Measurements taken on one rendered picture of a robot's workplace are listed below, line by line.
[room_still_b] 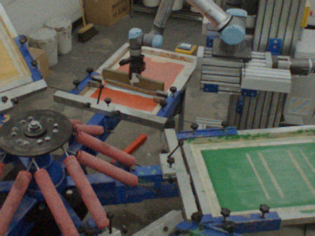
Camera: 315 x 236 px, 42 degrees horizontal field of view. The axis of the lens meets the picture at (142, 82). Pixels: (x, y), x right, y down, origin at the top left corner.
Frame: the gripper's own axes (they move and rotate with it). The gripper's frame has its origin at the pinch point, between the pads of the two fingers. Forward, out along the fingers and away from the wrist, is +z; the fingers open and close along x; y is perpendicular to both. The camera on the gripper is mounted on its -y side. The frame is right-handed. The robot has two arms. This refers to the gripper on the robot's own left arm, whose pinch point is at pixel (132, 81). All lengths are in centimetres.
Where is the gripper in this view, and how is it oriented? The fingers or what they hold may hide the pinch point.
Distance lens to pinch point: 254.1
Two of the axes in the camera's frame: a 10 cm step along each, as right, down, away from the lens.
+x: 4.0, -4.8, 7.8
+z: 0.0, 8.5, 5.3
